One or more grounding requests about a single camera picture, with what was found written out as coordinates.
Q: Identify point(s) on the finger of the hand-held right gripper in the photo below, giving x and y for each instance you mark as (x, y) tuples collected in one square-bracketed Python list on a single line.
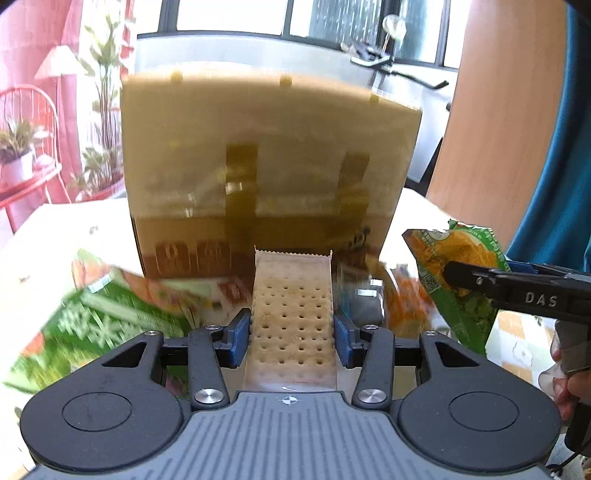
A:
[(519, 266), (485, 282)]

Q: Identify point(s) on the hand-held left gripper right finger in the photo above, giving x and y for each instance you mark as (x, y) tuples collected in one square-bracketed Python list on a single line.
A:
[(344, 341)]

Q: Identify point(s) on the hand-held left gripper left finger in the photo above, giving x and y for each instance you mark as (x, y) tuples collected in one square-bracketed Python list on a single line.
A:
[(240, 337)]

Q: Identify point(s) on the green chip packet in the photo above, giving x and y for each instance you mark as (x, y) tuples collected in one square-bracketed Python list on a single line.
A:
[(443, 247)]

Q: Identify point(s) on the clear cracker packet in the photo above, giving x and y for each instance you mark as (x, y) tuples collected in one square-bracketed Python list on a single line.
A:
[(291, 314)]

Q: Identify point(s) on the orange snack packet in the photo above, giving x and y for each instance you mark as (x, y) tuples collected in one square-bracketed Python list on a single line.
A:
[(406, 295)]

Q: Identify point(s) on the large green snack bag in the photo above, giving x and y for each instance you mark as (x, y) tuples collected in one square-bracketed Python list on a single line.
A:
[(106, 314)]

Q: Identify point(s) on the cardboard box with plastic liner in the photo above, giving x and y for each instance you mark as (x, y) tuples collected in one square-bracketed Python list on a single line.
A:
[(277, 161)]

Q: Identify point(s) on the person's right hand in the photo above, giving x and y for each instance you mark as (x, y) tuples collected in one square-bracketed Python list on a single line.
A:
[(572, 392)]

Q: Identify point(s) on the wooden board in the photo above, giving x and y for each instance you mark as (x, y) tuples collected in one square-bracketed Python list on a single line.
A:
[(498, 115)]

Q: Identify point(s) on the black exercise bike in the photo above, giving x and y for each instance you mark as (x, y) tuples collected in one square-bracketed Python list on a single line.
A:
[(369, 59)]

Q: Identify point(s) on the printed room backdrop cloth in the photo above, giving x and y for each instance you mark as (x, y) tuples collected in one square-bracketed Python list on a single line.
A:
[(46, 92)]

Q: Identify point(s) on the black framed window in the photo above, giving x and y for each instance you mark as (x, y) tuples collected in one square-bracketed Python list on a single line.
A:
[(231, 14)]

